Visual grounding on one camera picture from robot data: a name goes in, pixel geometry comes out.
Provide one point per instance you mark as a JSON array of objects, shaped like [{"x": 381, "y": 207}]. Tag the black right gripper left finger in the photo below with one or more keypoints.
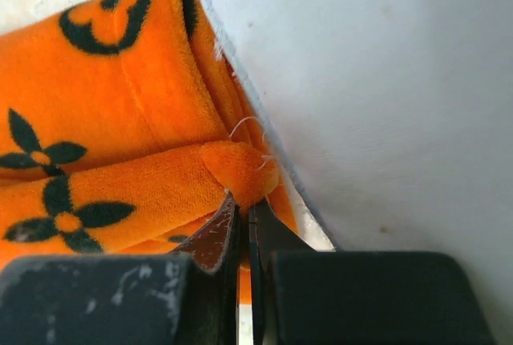
[{"x": 187, "y": 296}]

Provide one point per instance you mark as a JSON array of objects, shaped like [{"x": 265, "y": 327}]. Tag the orange patterned pillowcase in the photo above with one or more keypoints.
[{"x": 122, "y": 133}]

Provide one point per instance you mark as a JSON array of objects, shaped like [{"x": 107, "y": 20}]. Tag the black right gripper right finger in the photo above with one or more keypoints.
[{"x": 304, "y": 296}]

